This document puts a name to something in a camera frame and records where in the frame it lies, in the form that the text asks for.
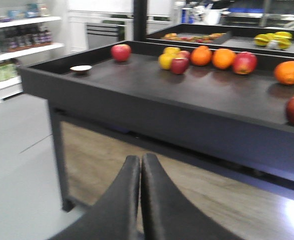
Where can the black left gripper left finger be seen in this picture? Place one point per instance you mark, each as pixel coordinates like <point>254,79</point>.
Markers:
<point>114,215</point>

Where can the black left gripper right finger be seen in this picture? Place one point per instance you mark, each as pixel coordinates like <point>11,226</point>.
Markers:
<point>167,214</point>

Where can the black wooden display stand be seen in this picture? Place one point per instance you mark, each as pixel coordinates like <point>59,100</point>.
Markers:
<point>231,124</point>

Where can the dark red small apple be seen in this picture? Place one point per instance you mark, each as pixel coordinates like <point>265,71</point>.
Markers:
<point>179,65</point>

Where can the small white dish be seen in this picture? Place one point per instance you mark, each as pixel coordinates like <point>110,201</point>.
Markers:
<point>81,69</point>

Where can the yellow apple front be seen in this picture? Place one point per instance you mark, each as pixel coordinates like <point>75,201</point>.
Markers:
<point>165,61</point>

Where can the yellow apple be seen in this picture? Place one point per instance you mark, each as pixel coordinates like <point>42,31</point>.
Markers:
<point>171,50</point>
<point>165,61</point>

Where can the pink small apple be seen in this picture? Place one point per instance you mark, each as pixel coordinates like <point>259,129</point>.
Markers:
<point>184,54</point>

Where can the orange left of pair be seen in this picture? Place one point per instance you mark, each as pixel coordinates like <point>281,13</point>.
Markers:
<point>201,56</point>

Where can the orange of pair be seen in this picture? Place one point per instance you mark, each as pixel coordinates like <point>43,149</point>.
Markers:
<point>201,56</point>
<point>223,58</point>

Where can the yellow apple back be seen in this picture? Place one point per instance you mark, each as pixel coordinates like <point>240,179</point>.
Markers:
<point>171,50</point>

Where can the orange right of pair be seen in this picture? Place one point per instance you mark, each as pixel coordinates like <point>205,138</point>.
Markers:
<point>223,58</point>

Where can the red apple far left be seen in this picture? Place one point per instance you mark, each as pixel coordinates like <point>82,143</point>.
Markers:
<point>121,52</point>

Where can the large red apple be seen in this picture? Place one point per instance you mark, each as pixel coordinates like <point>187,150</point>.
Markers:
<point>244,63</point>

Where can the cherry tomato vine pile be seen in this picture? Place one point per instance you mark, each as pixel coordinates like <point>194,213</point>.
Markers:
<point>209,38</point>

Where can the orange with navel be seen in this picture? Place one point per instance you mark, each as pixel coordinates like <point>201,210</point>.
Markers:
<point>284,73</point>

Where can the white garlic bulb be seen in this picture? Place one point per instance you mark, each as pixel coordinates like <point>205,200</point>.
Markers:
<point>273,45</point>

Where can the white store shelf unit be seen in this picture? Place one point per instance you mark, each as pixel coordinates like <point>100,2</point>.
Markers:
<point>30,32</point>

